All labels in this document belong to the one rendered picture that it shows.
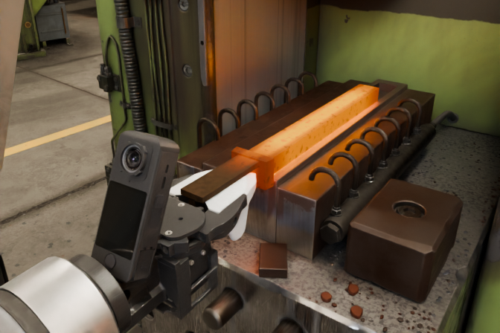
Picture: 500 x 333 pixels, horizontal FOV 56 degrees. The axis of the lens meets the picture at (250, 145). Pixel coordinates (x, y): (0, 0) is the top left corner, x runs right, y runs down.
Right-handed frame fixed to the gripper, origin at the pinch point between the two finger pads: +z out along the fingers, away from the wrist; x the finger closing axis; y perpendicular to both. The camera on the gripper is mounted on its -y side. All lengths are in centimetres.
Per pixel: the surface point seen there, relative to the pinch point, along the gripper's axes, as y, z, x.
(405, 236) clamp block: 3.5, 3.6, 16.8
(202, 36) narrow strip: -8.6, 16.9, -18.8
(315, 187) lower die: 2.4, 5.1, 6.3
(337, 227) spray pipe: 5.3, 3.5, 9.9
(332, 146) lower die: 2.7, 15.9, 2.9
